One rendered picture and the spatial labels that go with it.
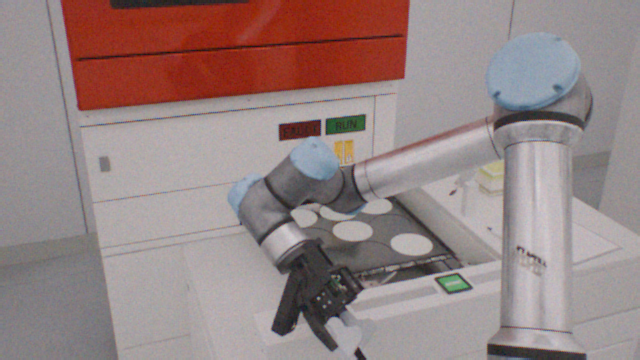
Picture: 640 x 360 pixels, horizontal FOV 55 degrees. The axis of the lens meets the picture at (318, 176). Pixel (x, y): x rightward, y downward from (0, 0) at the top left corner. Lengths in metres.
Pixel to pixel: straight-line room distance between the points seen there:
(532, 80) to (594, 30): 3.33
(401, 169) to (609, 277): 0.60
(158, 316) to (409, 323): 0.82
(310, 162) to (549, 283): 0.41
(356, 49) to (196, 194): 0.55
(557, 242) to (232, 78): 0.90
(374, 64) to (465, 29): 2.02
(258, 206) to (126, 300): 0.80
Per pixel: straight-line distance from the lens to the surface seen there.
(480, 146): 1.01
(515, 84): 0.84
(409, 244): 1.50
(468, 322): 1.28
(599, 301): 1.49
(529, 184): 0.82
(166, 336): 1.83
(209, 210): 1.64
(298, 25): 1.49
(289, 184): 0.99
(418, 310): 1.19
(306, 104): 1.60
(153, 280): 1.72
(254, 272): 1.53
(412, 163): 1.03
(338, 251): 1.46
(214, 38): 1.44
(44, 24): 2.97
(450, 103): 3.66
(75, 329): 2.84
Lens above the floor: 1.66
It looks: 25 degrees down
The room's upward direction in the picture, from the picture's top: straight up
